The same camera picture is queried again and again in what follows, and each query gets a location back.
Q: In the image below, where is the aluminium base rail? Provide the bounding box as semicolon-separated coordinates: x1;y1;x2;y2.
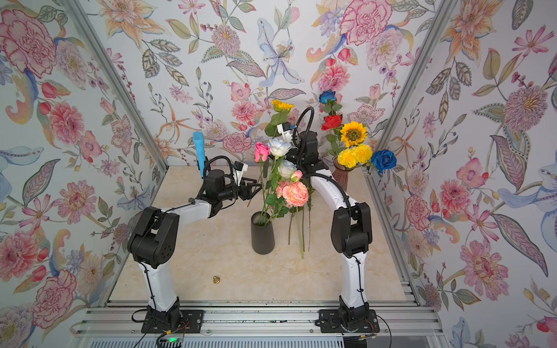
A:
70;301;448;347

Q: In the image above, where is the pink peony flower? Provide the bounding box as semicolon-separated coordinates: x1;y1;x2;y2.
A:
281;181;309;208

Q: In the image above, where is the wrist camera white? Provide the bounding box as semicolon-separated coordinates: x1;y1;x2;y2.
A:
277;122;295;143
233;161;248;186

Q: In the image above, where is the small white rose bud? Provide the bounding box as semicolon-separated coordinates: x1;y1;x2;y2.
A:
278;159;297;180

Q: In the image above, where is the white rose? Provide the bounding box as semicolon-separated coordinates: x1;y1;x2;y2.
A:
268;138;292;157

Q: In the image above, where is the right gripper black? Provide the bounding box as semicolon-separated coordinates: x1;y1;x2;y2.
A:
263;146;308;169

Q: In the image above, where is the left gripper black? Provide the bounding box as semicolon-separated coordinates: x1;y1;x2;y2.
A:
216;179;262;202

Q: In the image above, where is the dark grey vase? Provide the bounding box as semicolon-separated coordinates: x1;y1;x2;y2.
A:
251;211;275;255

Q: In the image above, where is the pink ribbed glass vase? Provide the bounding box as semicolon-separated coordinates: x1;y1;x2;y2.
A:
332;157;354;191

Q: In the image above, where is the yellow carnation pink vase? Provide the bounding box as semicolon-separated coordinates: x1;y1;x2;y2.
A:
337;149;359;170
352;144;374;165

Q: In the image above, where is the blue tube on black stand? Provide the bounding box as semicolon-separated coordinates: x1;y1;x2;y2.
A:
192;131;206;179

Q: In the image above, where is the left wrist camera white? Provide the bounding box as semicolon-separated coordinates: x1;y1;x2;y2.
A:
233;161;248;186

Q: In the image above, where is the red rose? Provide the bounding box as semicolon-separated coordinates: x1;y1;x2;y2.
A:
321;115;342;131

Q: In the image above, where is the small blue rose top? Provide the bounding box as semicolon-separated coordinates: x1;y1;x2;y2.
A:
319;89;337;104

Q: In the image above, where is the magenta rose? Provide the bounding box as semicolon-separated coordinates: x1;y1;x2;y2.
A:
254;142;271;163

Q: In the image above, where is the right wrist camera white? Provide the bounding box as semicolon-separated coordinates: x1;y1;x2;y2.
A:
277;122;295;143

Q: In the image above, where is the blue rose large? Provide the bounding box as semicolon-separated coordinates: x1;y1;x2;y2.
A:
371;149;397;175

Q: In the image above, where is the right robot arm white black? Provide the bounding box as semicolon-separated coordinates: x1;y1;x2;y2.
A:
286;106;380;338

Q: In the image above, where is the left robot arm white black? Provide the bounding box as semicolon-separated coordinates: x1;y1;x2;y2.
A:
127;156;262;334

